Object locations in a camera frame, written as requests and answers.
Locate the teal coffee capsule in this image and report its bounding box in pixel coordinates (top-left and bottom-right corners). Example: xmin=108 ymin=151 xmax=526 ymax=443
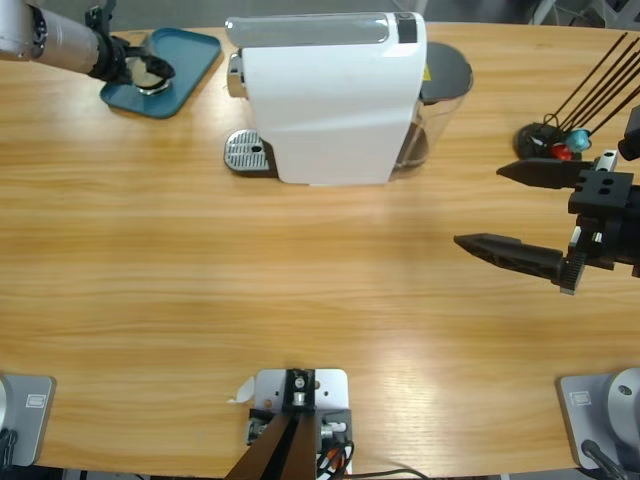
xmin=568 ymin=128 xmax=594 ymax=153

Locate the white capsule coffee machine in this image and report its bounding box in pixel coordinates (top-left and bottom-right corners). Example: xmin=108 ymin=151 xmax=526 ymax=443
xmin=227 ymin=10 xmax=429 ymax=187

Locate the dark camera post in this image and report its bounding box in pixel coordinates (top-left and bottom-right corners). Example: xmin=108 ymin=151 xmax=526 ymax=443
xmin=223 ymin=368 xmax=321 ymax=480

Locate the clear water tank black lid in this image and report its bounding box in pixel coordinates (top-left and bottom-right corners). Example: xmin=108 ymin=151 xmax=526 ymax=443
xmin=394 ymin=41 xmax=475 ymax=181

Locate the orange connector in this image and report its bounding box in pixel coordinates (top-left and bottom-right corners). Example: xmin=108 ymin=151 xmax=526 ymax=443
xmin=322 ymin=447 xmax=351 ymax=474

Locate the grey metal frame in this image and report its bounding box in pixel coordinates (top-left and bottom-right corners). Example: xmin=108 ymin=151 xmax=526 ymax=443
xmin=529 ymin=0 xmax=640 ymax=26

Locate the white mount plate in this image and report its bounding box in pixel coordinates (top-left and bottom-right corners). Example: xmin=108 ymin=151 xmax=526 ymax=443
xmin=248 ymin=368 xmax=354 ymax=475

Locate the grey coffee machine lid lever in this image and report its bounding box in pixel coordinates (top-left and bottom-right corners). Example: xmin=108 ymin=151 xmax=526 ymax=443
xmin=224 ymin=13 xmax=392 ymax=49

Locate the teal plastic tray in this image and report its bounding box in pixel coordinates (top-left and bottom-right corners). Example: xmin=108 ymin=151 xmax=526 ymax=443
xmin=98 ymin=27 xmax=223 ymax=120

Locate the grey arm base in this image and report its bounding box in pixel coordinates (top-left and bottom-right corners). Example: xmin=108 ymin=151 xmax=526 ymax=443
xmin=0 ymin=373 xmax=57 ymax=467
xmin=556 ymin=368 xmax=640 ymax=471

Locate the clear drinking glass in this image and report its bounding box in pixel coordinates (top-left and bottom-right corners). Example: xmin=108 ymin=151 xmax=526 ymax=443
xmin=123 ymin=47 xmax=172 ymax=97

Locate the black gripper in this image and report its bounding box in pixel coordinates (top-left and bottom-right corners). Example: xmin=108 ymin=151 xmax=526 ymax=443
xmin=87 ymin=33 xmax=177 ymax=85
xmin=453 ymin=148 xmax=640 ymax=297

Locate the black base cable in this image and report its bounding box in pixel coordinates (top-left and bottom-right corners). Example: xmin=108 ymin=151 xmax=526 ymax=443
xmin=0 ymin=427 xmax=19 ymax=467
xmin=581 ymin=438 xmax=629 ymax=480

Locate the black bolted bracket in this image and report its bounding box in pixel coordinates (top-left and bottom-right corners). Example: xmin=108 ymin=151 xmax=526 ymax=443
xmin=319 ymin=408 xmax=354 ymax=444

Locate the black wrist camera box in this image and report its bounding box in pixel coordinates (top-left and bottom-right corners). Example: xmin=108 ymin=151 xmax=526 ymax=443
xmin=618 ymin=104 xmax=640 ymax=162
xmin=84 ymin=0 xmax=119 ymax=34

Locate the white paper tag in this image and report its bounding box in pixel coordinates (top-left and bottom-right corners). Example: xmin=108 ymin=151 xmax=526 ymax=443
xmin=228 ymin=377 xmax=257 ymax=405

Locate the black capsule holder with rods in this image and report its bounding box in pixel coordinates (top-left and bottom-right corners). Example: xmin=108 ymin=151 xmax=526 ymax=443
xmin=513 ymin=32 xmax=640 ymax=164

